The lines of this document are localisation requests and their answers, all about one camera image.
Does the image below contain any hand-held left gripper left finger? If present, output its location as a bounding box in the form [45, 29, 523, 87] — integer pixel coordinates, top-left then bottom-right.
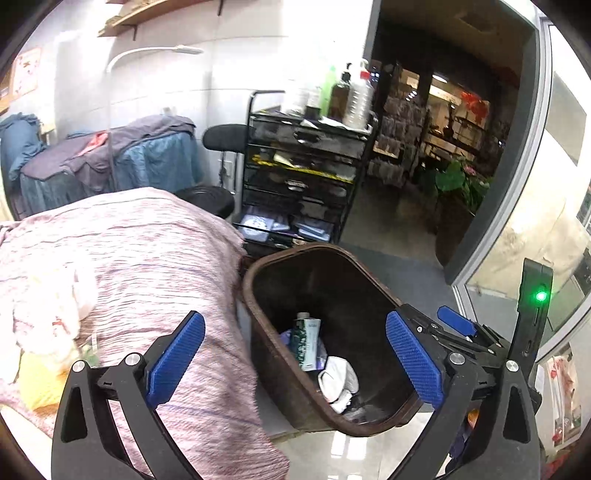
[51, 310, 206, 480]

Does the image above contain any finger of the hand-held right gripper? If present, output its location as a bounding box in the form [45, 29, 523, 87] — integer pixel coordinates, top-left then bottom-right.
[438, 305, 509, 354]
[401, 304, 506, 365]

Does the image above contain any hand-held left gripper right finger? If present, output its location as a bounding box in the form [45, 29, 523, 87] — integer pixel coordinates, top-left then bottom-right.
[385, 310, 543, 480]

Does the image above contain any green white tube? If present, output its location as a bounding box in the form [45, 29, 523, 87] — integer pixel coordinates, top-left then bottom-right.
[295, 313, 328, 370]

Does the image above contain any dark brown trash bin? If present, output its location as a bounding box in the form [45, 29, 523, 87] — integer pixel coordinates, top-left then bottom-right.
[241, 243, 423, 438]

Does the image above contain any yellow foam fruit net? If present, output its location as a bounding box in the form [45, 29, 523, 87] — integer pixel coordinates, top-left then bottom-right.
[18, 355, 70, 409]

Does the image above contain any striped purple blanket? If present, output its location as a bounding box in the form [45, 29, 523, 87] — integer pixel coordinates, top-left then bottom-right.
[0, 187, 289, 480]

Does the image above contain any white plastic bag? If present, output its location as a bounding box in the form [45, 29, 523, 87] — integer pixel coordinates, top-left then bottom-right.
[11, 265, 99, 365]

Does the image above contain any potted green plant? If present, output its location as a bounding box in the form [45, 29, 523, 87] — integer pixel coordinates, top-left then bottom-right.
[418, 157, 490, 266]

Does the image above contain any black stool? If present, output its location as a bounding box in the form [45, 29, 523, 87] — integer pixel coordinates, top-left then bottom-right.
[175, 124, 252, 217]

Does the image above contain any black mesh cart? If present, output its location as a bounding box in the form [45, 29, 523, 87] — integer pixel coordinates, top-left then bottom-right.
[231, 90, 379, 252]

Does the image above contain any shop display rack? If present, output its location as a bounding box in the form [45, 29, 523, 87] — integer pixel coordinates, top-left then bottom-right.
[369, 65, 430, 185]

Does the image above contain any red cloth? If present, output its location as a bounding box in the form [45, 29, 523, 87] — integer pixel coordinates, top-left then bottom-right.
[78, 131, 109, 155]

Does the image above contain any clear bottle with red cap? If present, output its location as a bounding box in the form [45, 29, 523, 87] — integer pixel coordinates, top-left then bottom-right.
[344, 69, 376, 127]

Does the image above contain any dark brown bottle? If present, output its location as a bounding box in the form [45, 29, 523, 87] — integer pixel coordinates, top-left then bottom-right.
[329, 62, 354, 121]

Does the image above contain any green pump bottle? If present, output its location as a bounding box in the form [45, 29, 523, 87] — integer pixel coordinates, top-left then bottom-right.
[323, 65, 340, 116]

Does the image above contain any blue duvet pile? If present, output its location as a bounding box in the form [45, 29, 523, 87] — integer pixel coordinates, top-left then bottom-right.
[0, 113, 47, 195]

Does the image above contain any white pump bottle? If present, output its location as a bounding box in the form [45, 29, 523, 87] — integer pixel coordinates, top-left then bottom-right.
[284, 78, 324, 116]

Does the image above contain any white floor lamp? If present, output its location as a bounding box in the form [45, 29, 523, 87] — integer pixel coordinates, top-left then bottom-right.
[105, 45, 204, 190]

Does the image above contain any grey door frame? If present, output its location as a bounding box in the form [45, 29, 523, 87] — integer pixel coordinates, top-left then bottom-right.
[443, 14, 555, 287]

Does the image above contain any wall poster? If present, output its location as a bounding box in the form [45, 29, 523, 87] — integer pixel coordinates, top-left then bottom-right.
[11, 46, 42, 97]

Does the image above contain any wooden wall shelf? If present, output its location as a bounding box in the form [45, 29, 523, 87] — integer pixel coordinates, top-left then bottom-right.
[97, 0, 222, 38]

